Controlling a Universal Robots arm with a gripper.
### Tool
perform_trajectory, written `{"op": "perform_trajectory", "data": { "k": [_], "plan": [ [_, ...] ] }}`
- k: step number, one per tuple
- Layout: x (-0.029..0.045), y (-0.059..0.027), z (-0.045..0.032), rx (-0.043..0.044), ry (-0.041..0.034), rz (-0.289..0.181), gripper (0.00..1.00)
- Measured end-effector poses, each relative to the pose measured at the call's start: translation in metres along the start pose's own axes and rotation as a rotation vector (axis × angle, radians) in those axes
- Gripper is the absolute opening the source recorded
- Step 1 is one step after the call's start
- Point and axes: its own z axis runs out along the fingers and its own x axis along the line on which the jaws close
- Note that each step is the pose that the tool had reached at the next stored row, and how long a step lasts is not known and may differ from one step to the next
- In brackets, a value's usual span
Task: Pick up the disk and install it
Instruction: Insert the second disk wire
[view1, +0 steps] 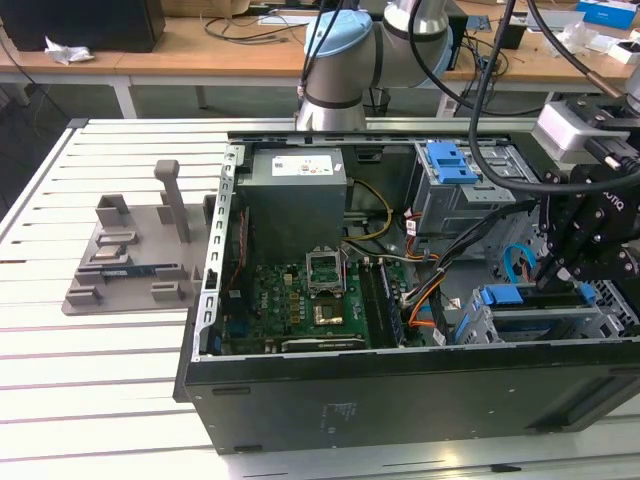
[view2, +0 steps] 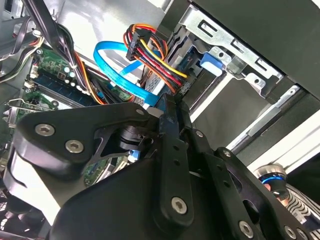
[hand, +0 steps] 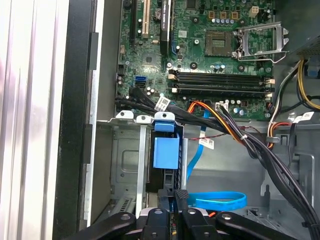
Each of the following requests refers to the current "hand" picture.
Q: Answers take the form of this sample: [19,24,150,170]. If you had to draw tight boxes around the black PC case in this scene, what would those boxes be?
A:
[52,0,320,240]

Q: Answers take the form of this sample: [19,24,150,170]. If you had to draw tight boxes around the hard disk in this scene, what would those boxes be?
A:
[146,111,186,201]

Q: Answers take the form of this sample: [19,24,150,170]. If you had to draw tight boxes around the orange yellow red wires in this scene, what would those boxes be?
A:
[187,99,251,146]

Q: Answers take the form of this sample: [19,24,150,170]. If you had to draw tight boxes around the black power wire bundle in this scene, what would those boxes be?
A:
[114,86,320,240]

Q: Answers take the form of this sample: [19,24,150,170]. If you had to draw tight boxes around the metal socket cover frame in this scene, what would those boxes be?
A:
[231,21,290,63]

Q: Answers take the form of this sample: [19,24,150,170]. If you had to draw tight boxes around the thin red black twisted wire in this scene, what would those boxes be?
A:
[187,125,275,150]

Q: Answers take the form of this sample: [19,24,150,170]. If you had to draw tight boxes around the metal locking lever wire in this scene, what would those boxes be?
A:
[236,49,290,63]

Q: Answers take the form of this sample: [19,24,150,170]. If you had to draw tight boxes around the grey white wires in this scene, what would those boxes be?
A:
[266,72,301,150]

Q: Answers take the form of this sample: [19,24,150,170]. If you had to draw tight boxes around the blue SATA cable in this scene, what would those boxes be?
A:
[186,107,248,213]

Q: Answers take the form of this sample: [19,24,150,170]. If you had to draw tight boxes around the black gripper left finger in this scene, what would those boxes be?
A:
[63,188,176,240]

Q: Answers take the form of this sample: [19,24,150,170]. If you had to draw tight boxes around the white barcode label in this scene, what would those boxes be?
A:
[292,112,315,123]
[198,138,216,151]
[153,94,171,112]

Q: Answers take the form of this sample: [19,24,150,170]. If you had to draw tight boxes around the black graphics card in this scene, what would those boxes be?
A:
[159,0,174,56]

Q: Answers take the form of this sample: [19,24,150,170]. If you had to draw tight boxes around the green motherboard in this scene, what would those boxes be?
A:
[115,0,276,121]

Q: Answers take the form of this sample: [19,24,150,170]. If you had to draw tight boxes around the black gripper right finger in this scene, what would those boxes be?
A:
[174,188,300,240]

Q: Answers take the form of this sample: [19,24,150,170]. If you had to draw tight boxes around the silver metal disk bay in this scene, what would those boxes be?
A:
[96,109,189,218]

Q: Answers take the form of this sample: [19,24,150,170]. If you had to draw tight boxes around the grey metal power supply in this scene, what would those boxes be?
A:
[287,34,320,61]

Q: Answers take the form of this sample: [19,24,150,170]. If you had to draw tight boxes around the yellow power wires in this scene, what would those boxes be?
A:
[296,58,320,111]

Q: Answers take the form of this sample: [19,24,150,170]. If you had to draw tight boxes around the CPU socket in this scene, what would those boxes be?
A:
[204,29,235,57]

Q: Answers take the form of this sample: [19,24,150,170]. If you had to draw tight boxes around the black expansion slot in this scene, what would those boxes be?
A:
[129,0,138,44]

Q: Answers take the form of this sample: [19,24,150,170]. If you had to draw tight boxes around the white expansion slot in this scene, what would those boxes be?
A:
[141,0,151,36]

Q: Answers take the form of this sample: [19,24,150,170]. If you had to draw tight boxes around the black RAM slot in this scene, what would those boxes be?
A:
[171,83,273,91]
[171,89,273,98]
[168,70,276,78]
[168,76,276,84]

